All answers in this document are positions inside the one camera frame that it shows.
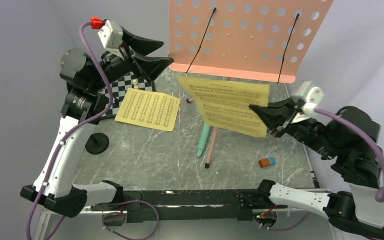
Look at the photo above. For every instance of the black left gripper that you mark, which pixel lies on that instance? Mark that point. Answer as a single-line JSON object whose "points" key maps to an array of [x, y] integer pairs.
{"points": [[151, 66]]}

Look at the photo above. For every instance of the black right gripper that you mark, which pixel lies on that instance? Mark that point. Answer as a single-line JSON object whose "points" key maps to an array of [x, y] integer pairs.
{"points": [[277, 113]]}

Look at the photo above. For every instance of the yellow sheet music top page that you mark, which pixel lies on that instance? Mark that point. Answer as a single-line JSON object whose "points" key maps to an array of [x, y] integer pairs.
{"points": [[225, 103]]}

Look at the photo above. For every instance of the yellow sheet music page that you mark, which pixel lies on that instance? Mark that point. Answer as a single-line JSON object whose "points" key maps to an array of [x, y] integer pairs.
{"points": [[149, 109], [225, 103]]}

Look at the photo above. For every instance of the yellow sheet music bottom page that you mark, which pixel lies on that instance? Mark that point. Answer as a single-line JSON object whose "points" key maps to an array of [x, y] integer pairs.
{"points": [[149, 109]]}

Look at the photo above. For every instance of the pink perforated music stand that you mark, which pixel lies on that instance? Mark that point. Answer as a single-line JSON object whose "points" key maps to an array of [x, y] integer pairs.
{"points": [[243, 40]]}

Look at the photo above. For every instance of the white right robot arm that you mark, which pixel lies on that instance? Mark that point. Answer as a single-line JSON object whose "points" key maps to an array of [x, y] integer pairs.
{"points": [[349, 137]]}

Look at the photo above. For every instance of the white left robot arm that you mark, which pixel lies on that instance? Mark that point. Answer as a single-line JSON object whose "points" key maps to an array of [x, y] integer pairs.
{"points": [[81, 112]]}

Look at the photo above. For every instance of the black white chessboard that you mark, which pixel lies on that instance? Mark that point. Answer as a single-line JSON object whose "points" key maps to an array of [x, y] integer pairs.
{"points": [[119, 89]]}

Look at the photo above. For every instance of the orange blue toy block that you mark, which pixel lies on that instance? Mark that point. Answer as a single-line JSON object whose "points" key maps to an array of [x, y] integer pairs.
{"points": [[266, 162]]}

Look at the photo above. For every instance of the black clamp knob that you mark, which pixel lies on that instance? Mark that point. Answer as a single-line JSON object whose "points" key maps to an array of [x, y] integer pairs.
{"points": [[97, 143]]}

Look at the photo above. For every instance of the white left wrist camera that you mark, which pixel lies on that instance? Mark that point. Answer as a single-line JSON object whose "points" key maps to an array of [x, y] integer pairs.
{"points": [[110, 34]]}

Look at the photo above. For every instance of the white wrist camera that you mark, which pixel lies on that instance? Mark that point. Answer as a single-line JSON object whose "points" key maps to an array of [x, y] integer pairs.
{"points": [[110, 34], [307, 97]]}

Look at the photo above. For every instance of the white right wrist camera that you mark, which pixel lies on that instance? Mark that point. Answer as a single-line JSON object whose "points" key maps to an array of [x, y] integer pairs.
{"points": [[307, 97]]}

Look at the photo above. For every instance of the mint green toy recorder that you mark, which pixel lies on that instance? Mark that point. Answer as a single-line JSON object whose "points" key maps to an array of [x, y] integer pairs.
{"points": [[203, 139]]}

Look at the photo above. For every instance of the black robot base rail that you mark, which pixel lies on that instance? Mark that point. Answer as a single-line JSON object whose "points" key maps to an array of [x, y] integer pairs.
{"points": [[192, 204]]}

